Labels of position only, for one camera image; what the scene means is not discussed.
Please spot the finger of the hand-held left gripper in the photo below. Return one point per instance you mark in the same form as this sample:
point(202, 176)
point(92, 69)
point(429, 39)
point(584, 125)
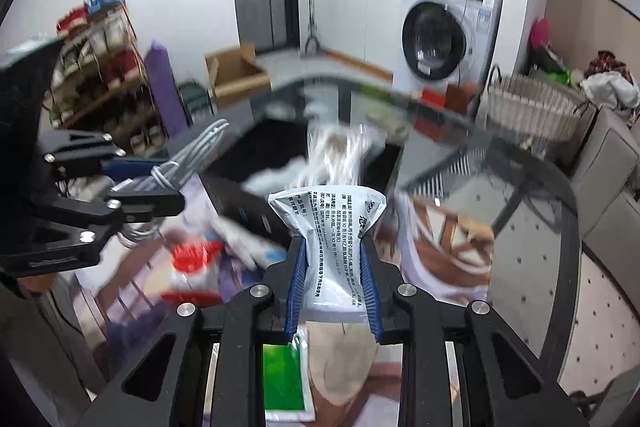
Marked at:
point(75, 147)
point(145, 204)

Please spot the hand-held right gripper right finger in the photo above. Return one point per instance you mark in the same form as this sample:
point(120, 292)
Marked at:
point(370, 289)

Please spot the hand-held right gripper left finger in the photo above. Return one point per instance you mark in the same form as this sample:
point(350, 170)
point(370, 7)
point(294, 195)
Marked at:
point(295, 289)

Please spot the white printed packet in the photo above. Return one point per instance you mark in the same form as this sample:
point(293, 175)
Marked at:
point(332, 257)

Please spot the red and white packet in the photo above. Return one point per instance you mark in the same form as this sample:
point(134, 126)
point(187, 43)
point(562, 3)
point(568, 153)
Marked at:
point(192, 262)

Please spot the black cardboard box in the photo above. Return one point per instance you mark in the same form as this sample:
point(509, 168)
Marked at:
point(235, 202)

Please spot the printed desk mat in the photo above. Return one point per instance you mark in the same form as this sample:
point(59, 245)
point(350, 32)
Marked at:
point(345, 372)

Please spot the green packet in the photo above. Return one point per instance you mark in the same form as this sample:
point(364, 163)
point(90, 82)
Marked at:
point(285, 377)

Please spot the wooden shoe rack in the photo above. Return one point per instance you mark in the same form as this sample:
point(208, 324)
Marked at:
point(100, 62)

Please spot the purple rolled mat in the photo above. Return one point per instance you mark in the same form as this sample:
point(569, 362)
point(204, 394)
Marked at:
point(165, 92)

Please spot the dark green box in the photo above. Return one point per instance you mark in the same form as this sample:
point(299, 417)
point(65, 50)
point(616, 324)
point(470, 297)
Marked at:
point(196, 99)

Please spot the beige slipper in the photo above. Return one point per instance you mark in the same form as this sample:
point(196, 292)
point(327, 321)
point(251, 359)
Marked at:
point(390, 124)

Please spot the red box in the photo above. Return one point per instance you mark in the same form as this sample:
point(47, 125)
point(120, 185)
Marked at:
point(433, 98)

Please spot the small brown cardboard box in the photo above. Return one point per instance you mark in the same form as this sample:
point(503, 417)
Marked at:
point(460, 99)

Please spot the wicker laundry basket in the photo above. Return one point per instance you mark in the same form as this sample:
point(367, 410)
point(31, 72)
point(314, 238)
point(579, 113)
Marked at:
point(535, 107)

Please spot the grey sofa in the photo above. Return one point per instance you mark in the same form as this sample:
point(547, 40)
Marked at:
point(605, 177)

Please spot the white washing machine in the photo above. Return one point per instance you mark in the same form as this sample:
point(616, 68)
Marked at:
point(480, 52)

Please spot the white lower cabinets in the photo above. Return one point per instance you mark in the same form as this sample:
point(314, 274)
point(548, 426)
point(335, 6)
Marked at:
point(357, 17)

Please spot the black and green bag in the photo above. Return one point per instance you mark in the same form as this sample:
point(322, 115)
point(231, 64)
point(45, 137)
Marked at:
point(550, 64)

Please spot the pink cloth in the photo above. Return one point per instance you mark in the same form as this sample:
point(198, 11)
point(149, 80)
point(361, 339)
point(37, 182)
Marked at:
point(539, 34)

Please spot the pile of clothes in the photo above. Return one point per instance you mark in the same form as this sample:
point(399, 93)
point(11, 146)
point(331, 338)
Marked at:
point(610, 82)

